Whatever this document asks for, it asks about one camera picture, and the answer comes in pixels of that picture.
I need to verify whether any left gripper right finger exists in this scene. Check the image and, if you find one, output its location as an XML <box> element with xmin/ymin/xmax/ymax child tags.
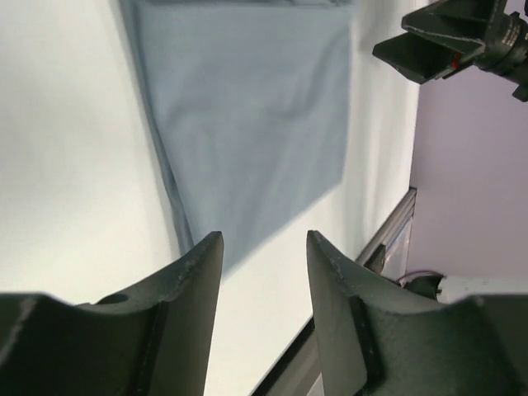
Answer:
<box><xmin>306</xmin><ymin>230</ymin><xmax>527</xmax><ymax>395</ymax></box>

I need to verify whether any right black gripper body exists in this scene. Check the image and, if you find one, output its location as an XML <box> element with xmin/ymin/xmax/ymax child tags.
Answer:
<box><xmin>441</xmin><ymin>0</ymin><xmax>528</xmax><ymax>102</ymax></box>

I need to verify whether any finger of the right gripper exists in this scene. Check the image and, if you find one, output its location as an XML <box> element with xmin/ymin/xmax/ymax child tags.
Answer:
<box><xmin>372</xmin><ymin>33</ymin><xmax>459</xmax><ymax>84</ymax></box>
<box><xmin>402</xmin><ymin>0</ymin><xmax>506</xmax><ymax>44</ymax></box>

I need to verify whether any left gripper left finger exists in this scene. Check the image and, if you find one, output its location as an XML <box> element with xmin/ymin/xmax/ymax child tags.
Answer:
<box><xmin>1</xmin><ymin>232</ymin><xmax>224</xmax><ymax>395</ymax></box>

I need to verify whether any grey-blue t-shirt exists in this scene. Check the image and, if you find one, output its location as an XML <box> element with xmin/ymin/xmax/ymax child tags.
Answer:
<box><xmin>120</xmin><ymin>1</ymin><xmax>355</xmax><ymax>273</ymax></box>

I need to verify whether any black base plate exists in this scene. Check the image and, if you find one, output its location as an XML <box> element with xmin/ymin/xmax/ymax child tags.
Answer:
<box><xmin>252</xmin><ymin>318</ymin><xmax>323</xmax><ymax>395</ymax></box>

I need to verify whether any aluminium front rail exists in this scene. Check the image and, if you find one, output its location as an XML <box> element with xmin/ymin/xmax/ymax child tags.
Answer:
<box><xmin>356</xmin><ymin>187</ymin><xmax>417</xmax><ymax>280</ymax></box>

